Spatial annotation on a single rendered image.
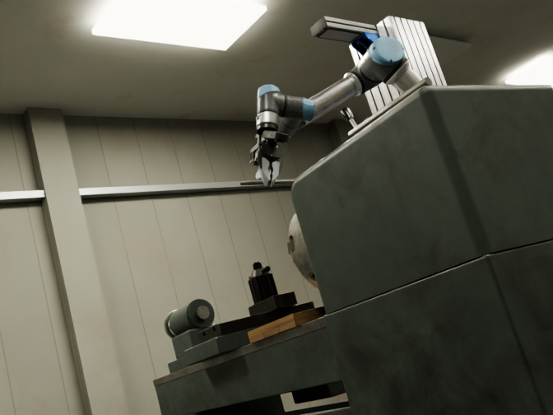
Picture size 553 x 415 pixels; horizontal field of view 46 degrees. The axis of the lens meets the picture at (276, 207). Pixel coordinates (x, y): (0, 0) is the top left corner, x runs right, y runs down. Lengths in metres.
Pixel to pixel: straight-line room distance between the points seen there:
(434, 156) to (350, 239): 0.35
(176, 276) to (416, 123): 4.95
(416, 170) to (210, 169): 5.52
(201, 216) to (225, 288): 0.76
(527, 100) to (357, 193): 0.46
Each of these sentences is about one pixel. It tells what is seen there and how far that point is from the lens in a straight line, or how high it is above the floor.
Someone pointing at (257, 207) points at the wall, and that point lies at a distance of 7.07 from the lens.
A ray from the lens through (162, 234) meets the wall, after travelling 6.30.
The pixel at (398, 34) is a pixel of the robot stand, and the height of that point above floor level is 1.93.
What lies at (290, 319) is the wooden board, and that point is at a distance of 2.01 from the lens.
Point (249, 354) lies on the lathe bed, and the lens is 2.30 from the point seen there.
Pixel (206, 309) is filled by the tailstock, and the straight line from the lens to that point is 2.94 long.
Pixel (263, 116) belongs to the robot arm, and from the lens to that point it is 2.11.
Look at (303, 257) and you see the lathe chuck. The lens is 1.94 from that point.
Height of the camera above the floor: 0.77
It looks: 13 degrees up
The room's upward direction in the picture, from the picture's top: 16 degrees counter-clockwise
